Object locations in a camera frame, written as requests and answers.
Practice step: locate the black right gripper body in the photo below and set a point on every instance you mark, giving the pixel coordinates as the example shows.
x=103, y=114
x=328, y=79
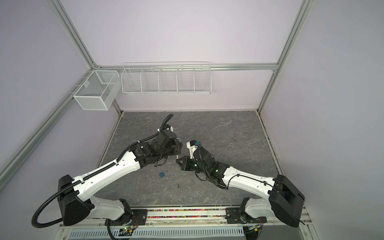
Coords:
x=192, y=165

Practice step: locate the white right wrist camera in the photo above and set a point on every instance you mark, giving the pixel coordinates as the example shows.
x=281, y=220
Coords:
x=192, y=146

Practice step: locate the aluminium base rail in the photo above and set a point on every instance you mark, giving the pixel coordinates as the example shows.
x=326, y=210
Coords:
x=204, y=215

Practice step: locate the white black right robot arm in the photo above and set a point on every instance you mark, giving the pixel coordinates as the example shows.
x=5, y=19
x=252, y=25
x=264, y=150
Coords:
x=276, y=197

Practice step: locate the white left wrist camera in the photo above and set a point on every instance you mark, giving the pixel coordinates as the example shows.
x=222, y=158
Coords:
x=169, y=128

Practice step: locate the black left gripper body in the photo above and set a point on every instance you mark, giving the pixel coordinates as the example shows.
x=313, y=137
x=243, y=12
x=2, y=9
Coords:
x=174, y=149

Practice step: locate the blue padlock on table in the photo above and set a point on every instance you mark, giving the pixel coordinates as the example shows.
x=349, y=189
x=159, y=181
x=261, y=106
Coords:
x=161, y=173

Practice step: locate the white wire long basket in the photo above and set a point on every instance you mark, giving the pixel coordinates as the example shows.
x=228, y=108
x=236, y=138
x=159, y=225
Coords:
x=166, y=78

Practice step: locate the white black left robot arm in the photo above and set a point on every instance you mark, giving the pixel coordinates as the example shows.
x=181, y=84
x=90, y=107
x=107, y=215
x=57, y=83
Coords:
x=76, y=196

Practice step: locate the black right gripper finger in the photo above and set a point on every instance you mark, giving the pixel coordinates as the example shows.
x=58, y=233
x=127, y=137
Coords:
x=182, y=165
x=182, y=160

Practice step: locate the white mesh box basket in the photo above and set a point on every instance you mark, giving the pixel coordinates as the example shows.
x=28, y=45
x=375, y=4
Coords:
x=99, y=90

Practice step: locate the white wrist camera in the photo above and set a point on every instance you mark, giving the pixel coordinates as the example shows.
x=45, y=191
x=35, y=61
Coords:
x=169, y=128
x=192, y=146

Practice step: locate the white vented cable duct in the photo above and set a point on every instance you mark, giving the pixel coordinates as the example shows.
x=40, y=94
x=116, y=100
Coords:
x=157, y=233

